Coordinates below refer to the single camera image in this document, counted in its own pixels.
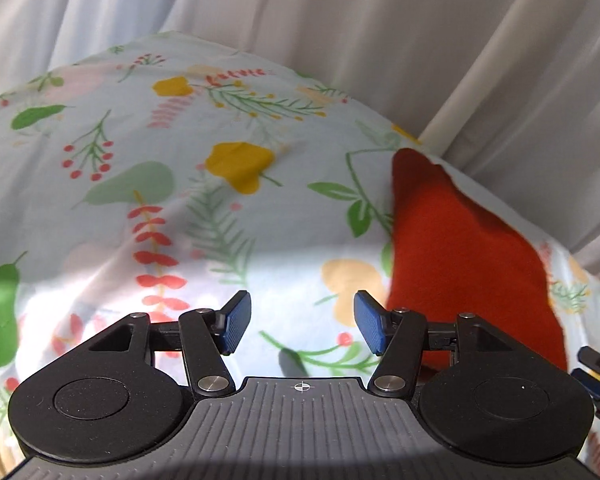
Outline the red knit cardigan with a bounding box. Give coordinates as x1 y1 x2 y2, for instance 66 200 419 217
384 147 569 377

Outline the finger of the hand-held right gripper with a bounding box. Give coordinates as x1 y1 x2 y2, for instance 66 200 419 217
570 345 600 402

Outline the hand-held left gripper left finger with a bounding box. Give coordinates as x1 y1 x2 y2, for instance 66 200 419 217
87 290 253 402

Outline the white curtain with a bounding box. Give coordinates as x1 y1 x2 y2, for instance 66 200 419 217
0 0 600 286

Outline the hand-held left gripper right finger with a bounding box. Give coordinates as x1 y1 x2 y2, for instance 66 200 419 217
353 290 513 401

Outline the floral bed sheet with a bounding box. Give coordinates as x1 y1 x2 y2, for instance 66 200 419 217
0 32 600 478

